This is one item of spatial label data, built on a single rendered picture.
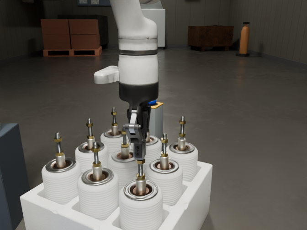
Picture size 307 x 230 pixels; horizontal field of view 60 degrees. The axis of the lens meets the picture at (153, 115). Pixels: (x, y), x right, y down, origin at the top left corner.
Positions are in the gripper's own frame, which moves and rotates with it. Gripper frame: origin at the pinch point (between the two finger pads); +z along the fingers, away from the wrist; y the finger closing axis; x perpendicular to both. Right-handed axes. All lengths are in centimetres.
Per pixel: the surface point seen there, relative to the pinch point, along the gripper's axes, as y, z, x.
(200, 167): 25.7, 17.6, -13.1
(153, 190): -0.1, 9.6, -2.9
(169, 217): 0.9, 17.0, -6.5
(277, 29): 463, -18, -137
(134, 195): -2.3, 9.7, 0.7
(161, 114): 45.0, 7.7, 2.2
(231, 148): 79, 35, -29
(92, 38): 468, 2, 201
